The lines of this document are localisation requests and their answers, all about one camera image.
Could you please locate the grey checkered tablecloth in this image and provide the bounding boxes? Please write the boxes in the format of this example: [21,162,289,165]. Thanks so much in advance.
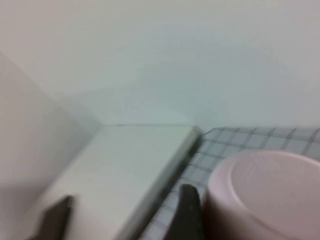
[138,126,320,240]

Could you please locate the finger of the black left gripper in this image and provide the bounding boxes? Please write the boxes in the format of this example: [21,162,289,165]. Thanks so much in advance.
[24,195,76,240]

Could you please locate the white cabinet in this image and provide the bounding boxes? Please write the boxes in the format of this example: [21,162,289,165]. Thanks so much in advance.
[22,124,202,240]

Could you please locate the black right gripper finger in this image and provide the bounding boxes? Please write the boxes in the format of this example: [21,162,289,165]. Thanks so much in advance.
[166,183,206,240]

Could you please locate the pink plastic cup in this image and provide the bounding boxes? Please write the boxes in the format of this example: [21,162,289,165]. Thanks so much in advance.
[203,149,320,240]

